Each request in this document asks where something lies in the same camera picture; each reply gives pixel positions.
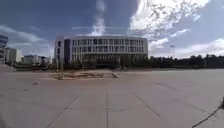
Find row of small trees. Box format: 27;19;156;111
53;57;149;71

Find large white curved building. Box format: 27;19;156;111
53;35;149;66

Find low planter bed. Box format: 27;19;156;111
51;70;121;81

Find grey concrete slab plaza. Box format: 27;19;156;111
0;65;224;128

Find lamp pole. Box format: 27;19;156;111
169;44;176;60

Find row of dark trees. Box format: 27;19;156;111
148;53;224;70

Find low pale building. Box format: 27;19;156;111
22;54;54;66

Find pale layered building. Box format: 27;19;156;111
0;34;22;65

